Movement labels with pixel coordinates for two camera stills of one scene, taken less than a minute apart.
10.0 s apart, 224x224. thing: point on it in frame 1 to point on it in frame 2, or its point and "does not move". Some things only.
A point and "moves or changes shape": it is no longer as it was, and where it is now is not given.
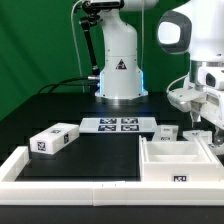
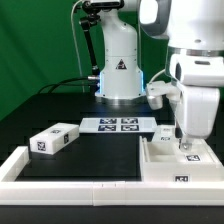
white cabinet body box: (190, 161) does not move
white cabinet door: (167, 132) does not move
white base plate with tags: (118, 125) does not move
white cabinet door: (206, 135) moves or changes shape
